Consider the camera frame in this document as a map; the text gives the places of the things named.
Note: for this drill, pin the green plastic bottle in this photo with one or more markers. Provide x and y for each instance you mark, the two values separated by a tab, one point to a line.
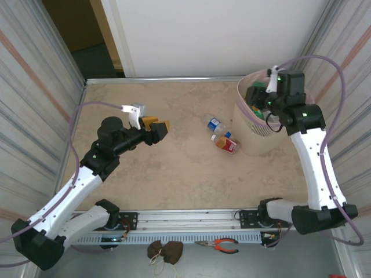
257	113

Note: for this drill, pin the small blue-label bottle blue cap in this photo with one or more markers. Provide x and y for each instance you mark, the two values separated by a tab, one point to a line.
214	124

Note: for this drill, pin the orange-red label bottle white cap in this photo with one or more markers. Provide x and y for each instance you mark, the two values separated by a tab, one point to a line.
230	146

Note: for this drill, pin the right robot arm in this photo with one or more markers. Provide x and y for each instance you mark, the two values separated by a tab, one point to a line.
316	168

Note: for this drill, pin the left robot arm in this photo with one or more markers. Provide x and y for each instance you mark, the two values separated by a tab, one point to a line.
66	197

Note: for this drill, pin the pink trash bin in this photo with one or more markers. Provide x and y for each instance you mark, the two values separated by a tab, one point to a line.
245	84

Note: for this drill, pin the beige plastic waste bin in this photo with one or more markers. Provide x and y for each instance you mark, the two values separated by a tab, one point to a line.
252	139

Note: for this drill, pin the brown cloth pouch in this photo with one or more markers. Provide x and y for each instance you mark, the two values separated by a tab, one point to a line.
155	249
174	252

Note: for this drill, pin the small red object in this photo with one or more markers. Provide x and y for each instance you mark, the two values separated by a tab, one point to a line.
337	276

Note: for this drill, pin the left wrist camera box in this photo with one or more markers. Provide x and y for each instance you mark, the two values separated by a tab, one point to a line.
134	116

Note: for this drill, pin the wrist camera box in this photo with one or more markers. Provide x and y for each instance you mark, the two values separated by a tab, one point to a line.
134	116
273	82

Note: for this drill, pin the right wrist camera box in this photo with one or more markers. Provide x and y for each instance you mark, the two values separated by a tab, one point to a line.
273	82

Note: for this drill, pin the aluminium table back rail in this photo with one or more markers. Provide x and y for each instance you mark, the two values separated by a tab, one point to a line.
159	80

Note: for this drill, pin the white door frame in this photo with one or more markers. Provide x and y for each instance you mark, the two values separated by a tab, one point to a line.
121	43

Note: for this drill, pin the aluminium mounting rail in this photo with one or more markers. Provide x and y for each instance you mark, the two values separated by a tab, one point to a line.
188	215

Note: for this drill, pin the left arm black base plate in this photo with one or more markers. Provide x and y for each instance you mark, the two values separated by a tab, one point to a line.
130	221

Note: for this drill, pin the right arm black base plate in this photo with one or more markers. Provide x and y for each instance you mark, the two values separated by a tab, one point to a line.
247	218

